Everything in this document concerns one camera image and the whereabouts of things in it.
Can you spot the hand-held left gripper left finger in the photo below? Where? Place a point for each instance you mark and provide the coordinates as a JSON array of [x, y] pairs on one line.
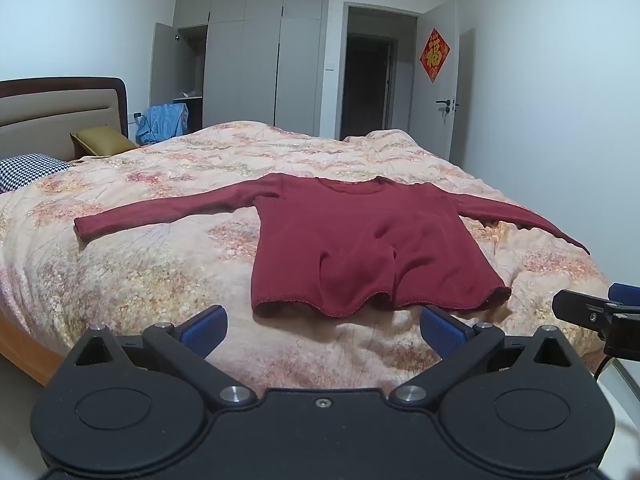
[[205, 330]]

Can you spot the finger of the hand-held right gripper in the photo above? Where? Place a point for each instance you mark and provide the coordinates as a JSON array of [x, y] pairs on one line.
[[582, 307], [624, 294]]

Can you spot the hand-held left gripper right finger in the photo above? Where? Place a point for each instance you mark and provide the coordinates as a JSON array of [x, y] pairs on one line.
[[442, 332]]

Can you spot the dark red long-sleeved sweater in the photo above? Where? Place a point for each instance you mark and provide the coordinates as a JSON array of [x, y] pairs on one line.
[[350, 240]]

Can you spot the floral pink blanket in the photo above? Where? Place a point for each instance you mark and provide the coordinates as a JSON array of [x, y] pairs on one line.
[[150, 270]]

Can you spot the blue cloth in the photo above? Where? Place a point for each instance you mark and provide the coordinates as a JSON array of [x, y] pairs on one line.
[[162, 122]]

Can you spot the yellow pillow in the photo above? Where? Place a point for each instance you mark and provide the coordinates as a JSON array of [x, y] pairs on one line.
[[102, 141]]

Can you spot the houndstooth pillow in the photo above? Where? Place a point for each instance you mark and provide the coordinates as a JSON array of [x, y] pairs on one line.
[[30, 167]]

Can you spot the white door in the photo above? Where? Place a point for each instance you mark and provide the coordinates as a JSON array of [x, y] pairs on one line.
[[435, 80]]

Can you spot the upholstered wooden headboard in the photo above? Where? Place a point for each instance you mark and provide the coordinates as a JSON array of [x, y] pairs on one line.
[[55, 110]]

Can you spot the red paper door decoration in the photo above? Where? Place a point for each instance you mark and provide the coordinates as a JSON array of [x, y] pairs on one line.
[[434, 55]]

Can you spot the grey built-in wardrobe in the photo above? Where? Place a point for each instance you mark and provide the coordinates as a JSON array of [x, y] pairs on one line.
[[260, 55]]

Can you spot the wooden bed frame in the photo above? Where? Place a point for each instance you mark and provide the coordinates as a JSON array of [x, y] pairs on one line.
[[25, 347]]

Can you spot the wall socket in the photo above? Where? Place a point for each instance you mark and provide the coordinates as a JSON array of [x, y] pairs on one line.
[[134, 116]]

